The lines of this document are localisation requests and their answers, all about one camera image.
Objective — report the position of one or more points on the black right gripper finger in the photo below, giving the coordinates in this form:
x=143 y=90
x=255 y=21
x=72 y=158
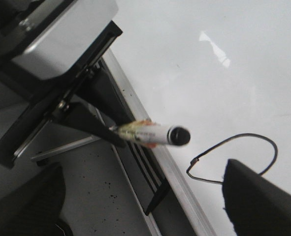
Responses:
x=255 y=206

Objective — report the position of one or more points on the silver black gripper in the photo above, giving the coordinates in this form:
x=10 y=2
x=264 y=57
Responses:
x=48 y=53

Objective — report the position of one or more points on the white black whiteboard marker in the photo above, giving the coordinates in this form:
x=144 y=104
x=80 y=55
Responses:
x=150 y=134

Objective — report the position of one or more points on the grey whiteboard stand frame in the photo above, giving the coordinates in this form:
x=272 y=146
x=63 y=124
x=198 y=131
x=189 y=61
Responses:
x=145 y=175

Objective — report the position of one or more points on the white whiteboard with frame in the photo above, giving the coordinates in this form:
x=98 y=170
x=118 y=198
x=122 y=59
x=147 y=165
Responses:
x=216 y=67

